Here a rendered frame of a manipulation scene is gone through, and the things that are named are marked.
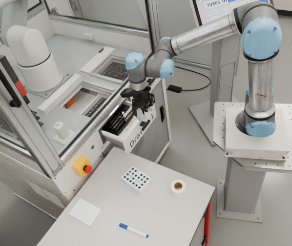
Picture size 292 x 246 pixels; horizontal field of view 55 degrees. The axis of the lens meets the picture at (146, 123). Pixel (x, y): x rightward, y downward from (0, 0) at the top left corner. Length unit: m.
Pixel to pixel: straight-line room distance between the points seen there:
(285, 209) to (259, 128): 1.08
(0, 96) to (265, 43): 0.85
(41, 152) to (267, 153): 1.01
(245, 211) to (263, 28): 1.43
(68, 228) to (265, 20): 1.13
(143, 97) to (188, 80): 1.86
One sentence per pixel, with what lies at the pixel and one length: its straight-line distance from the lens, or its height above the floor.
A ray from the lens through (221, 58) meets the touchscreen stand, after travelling 2.19.
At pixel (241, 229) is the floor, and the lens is 2.12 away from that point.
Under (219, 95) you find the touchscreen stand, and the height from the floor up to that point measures 0.32.
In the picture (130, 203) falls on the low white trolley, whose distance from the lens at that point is 1.35.
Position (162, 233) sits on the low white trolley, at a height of 0.76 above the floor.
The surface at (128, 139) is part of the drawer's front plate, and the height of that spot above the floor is 0.90.
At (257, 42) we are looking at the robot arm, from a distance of 0.99.
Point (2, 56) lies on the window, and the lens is 1.00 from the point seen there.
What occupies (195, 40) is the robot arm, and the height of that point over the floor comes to 1.33.
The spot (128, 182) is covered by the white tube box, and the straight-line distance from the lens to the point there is 1.36.
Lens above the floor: 1.94
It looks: 47 degrees down
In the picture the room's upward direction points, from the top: 11 degrees counter-clockwise
